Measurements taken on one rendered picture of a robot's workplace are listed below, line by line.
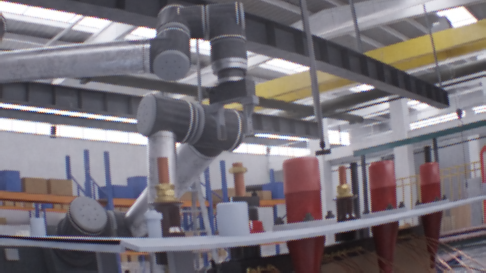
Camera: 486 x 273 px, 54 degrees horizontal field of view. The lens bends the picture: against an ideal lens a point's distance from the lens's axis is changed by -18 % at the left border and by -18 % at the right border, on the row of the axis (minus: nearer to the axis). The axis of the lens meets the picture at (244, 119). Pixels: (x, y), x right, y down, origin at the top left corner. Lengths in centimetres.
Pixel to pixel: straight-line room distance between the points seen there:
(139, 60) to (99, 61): 12
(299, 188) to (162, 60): 64
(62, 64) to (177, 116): 50
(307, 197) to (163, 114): 91
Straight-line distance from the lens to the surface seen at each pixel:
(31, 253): 285
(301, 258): 103
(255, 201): 110
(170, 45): 152
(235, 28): 165
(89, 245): 65
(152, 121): 183
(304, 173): 102
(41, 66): 160
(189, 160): 206
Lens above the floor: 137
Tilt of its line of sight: 11 degrees up
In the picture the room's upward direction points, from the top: 5 degrees counter-clockwise
